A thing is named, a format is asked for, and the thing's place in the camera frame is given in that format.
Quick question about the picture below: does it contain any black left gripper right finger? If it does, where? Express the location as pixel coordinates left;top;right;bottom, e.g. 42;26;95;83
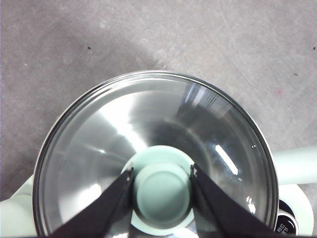
190;163;280;238

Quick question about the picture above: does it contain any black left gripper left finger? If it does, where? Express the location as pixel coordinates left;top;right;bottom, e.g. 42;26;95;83
49;166;135;238

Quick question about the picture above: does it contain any glass lid with green knob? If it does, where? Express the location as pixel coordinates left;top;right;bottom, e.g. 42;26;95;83
33;71;279;238

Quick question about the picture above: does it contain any black control panel strip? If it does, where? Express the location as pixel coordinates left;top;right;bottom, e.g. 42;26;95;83
275;200;298;238

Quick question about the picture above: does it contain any mint green breakfast machine base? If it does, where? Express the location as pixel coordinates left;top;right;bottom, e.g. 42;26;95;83
0;173;312;238

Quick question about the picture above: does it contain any mint green handled steamer pot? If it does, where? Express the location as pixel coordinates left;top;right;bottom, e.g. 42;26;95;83
32;70;317;238

